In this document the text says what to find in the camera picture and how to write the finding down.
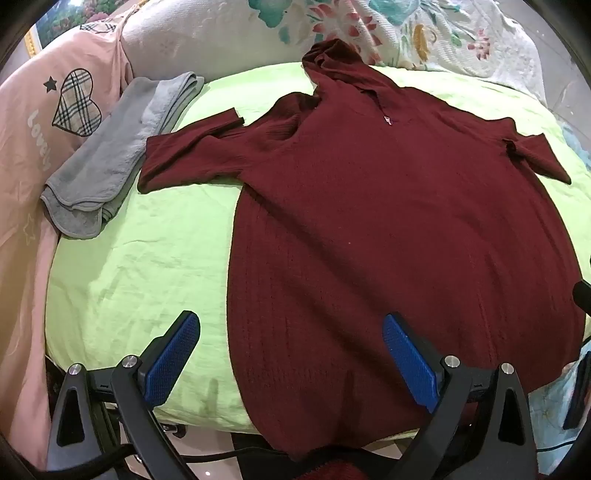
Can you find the maroon hooded sweater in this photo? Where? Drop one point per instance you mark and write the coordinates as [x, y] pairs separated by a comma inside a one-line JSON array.
[[369, 230]]

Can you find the white floral quilt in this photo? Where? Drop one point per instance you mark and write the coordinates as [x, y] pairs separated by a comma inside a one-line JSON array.
[[277, 32]]

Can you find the gold framed landscape painting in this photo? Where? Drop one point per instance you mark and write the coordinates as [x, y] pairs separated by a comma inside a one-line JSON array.
[[69, 18]]

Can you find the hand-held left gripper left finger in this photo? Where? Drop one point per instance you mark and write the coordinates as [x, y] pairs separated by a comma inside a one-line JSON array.
[[171, 360]]

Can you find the light green bed sheet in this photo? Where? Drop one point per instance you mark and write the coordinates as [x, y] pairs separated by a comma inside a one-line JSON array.
[[138, 277]]

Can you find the folded grey towel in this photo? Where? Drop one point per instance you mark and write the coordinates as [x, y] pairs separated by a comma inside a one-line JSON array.
[[111, 157]]

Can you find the pink heart print blanket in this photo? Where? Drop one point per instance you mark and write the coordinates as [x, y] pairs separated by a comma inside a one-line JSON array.
[[27, 194]]

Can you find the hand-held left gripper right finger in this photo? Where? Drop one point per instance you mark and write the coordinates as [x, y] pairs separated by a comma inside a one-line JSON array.
[[408, 357]]

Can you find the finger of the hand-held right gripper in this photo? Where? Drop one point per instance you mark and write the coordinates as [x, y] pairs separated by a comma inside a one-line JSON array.
[[583, 295]]

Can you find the pale floral mattress sheet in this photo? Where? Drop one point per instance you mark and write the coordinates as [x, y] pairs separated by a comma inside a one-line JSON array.
[[549, 415]]

